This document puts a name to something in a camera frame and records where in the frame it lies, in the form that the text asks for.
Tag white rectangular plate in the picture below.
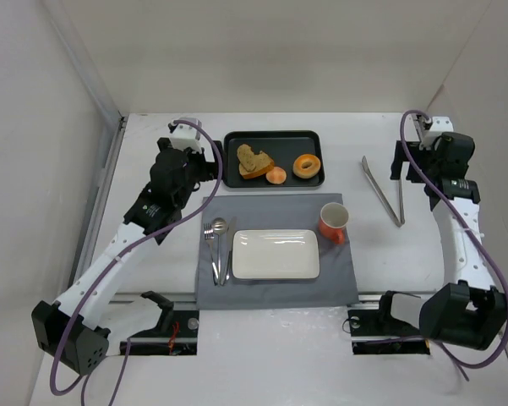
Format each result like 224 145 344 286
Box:
232 229 320 281

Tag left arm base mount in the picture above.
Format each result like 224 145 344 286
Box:
130 294 200 356

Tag orange bagel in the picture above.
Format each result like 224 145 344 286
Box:
292 154 321 179

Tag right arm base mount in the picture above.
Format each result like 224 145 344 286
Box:
342 291 430 355

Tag bottom brown bread slice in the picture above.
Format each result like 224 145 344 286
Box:
238 162 275 179

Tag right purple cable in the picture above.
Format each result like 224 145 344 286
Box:
400 109 508 382

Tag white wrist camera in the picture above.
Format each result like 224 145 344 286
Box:
413 114 454 150
168 122 202 153

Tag black baking tray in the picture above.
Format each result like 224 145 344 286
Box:
223 130 325 189

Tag metal spoon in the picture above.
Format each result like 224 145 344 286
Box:
211 217 227 285

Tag grey cloth placemat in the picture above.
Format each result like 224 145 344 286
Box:
195 193 358 310

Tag metal tongs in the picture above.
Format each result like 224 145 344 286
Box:
361 156 406 228

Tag orange mug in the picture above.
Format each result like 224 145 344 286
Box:
318 202 349 244

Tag metal fork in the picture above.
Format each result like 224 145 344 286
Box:
203 223 219 286

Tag brown bread slice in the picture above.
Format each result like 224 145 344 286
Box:
238 162 275 179
237 144 274 173

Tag metal knife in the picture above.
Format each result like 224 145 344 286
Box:
220 217 237 286

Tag small round bun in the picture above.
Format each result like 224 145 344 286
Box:
265 167 287 185

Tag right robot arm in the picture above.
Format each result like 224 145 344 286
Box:
379 132 507 350

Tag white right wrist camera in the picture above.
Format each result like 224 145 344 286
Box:
413 114 454 150

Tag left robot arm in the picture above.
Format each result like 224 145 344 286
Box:
31 138 224 376

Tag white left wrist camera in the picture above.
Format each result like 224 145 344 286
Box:
168 122 202 153

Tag top brown bread slice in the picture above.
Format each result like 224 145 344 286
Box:
237 144 274 173

